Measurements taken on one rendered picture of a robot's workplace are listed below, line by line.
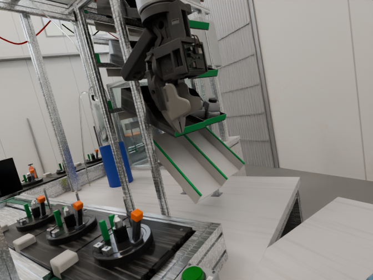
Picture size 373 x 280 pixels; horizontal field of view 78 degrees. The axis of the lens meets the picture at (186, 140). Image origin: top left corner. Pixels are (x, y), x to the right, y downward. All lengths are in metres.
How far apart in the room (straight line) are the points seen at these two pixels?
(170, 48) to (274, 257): 0.54
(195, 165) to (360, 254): 0.48
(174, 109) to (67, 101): 8.12
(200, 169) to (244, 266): 0.31
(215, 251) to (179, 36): 0.48
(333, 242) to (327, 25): 2.81
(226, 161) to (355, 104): 2.45
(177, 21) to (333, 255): 0.60
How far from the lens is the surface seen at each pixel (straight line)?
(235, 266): 0.66
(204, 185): 0.74
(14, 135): 8.47
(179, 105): 0.40
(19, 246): 0.86
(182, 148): 0.81
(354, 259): 0.69
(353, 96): 3.18
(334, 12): 3.27
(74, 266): 0.64
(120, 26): 0.74
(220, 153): 0.91
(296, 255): 0.68
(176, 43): 0.38
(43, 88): 1.73
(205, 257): 0.58
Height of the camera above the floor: 1.27
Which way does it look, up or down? 8 degrees down
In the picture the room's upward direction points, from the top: 12 degrees counter-clockwise
